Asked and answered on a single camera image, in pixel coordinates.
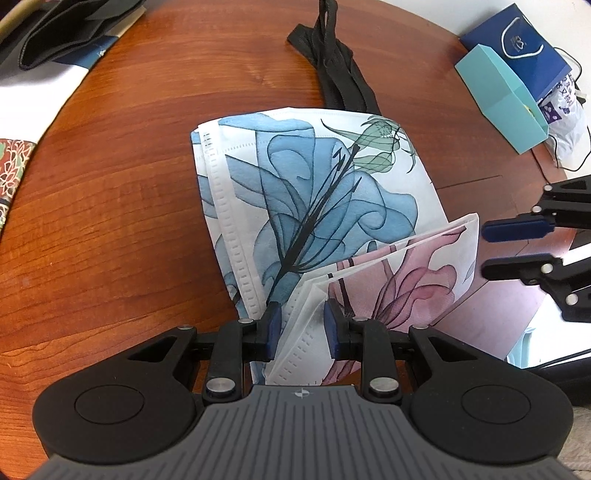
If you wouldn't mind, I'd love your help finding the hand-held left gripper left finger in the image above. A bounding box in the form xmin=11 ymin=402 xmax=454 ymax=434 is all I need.
xmin=127 ymin=302 xmax=283 ymax=401

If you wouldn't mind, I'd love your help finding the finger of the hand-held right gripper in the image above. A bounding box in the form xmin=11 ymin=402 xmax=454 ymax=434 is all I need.
xmin=481 ymin=174 xmax=591 ymax=244
xmin=480 ymin=253 xmax=591 ymax=324

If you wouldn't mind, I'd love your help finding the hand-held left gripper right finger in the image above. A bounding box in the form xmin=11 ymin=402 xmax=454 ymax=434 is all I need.
xmin=323 ymin=299 xmax=468 ymax=403

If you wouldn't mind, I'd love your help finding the white plastic bag purple print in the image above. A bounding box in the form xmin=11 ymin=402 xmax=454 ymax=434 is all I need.
xmin=537 ymin=76 xmax=591 ymax=163

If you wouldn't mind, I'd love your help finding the dark blue gift bag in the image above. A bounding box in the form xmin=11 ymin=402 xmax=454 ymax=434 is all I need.
xmin=459 ymin=3 xmax=574 ymax=105

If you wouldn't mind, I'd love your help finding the colourful patterned bag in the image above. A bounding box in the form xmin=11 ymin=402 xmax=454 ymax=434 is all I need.
xmin=0 ymin=137 xmax=38 ymax=234

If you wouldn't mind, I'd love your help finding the white bag with navy print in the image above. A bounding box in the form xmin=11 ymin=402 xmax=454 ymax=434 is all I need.
xmin=0 ymin=34 xmax=122 ymax=141

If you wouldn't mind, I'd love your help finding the brown paper bag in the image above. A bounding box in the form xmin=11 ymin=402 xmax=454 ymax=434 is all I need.
xmin=0 ymin=0 xmax=37 ymax=43

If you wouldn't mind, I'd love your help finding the teal paper box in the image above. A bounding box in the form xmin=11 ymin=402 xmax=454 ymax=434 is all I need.
xmin=454 ymin=44 xmax=550 ymax=153

